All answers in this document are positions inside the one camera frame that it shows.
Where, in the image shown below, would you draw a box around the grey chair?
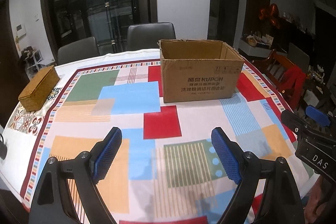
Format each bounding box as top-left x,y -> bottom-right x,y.
57,36 -> 100,65
126,22 -> 176,51

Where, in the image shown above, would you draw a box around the grey chair right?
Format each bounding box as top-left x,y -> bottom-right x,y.
126,22 -> 176,51

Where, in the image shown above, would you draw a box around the white low side cabinet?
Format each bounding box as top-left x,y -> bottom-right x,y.
239,38 -> 272,58

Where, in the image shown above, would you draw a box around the patterned tile table mat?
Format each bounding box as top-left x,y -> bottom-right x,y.
6,88 -> 62,136

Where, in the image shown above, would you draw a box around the brown cardboard box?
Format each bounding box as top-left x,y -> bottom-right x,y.
159,39 -> 244,103

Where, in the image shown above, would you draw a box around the white shelf with clutter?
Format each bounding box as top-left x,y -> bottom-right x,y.
20,46 -> 55,80

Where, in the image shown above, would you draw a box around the colourful patchwork tablecloth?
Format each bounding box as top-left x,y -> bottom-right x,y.
21,60 -> 314,223

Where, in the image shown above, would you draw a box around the person right hand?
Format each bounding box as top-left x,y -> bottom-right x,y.
303,176 -> 335,223

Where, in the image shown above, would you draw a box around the woven wicker box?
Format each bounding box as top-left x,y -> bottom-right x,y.
18,65 -> 60,112

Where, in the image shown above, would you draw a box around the black mug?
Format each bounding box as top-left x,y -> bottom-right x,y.
0,134 -> 7,160

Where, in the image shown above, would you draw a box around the grey chair left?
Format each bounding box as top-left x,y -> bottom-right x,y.
57,36 -> 100,65

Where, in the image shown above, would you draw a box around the red foil balloons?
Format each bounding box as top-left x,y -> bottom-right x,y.
259,3 -> 280,29

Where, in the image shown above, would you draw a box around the red wooden chair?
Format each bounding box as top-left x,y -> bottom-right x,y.
252,50 -> 306,110

